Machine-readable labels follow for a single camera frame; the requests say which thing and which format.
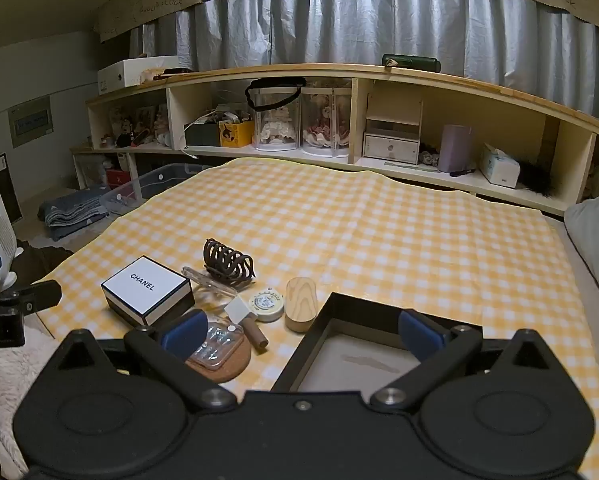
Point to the beige printed valance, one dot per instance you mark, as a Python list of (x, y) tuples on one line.
[(144, 12)]

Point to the round cork coaster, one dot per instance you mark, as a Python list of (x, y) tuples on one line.
[(229, 367)]

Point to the black storage box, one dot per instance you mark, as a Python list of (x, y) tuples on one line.
[(202, 135)]

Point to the white mini drawer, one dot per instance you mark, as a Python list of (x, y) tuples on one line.
[(391, 146)]

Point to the light wooden block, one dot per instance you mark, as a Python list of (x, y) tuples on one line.
[(302, 305)]

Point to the grey pillow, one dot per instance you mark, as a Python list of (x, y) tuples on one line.
[(597, 240)]

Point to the dark green case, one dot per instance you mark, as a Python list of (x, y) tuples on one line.
[(412, 63)]

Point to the wooden desk organiser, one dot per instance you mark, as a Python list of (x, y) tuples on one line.
[(394, 110)]

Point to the dark cloth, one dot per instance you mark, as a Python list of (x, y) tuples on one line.
[(44, 262)]

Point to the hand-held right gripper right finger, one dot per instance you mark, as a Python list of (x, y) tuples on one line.
[(422, 336)]

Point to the black and white gift box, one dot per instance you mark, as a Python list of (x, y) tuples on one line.
[(147, 290)]

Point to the yellow checked tablecloth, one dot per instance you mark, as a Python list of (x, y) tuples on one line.
[(354, 220)]

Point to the black feather duster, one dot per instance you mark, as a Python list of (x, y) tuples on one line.
[(539, 177)]

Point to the clear plastic storage bin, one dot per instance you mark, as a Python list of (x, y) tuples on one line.
[(154, 182)]

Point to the black framed board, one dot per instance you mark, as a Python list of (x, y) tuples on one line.
[(1, 187)]

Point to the grey wall panel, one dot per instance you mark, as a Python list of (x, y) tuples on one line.
[(30, 122)]

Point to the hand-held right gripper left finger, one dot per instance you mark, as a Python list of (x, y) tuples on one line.
[(185, 334)]

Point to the red box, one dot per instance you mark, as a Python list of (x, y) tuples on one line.
[(119, 178)]

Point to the plush toys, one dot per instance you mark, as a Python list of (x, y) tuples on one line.
[(129, 127)]

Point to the clear plastic case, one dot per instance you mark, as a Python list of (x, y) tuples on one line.
[(209, 284)]

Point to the white cardboard box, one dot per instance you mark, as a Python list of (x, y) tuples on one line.
[(124, 74)]

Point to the yellow box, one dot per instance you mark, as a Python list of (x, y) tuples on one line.
[(236, 134)]

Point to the brown hair claw clip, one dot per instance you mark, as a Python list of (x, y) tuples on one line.
[(227, 262)]

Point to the clear plastic blister pack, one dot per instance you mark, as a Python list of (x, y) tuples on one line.
[(219, 345)]

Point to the white tissue box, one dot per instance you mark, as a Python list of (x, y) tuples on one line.
[(499, 165)]

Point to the wooden shelf unit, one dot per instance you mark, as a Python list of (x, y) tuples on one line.
[(289, 71)]

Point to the purple canister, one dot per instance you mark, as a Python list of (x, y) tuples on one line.
[(454, 149)]

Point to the doll in pink dress case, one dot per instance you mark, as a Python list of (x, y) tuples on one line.
[(326, 127)]

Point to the folded blue blanket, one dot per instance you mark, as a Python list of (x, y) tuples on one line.
[(71, 215)]

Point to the grey curtain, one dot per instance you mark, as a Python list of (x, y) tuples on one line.
[(354, 20)]

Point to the round white tin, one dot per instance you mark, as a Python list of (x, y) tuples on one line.
[(266, 305)]

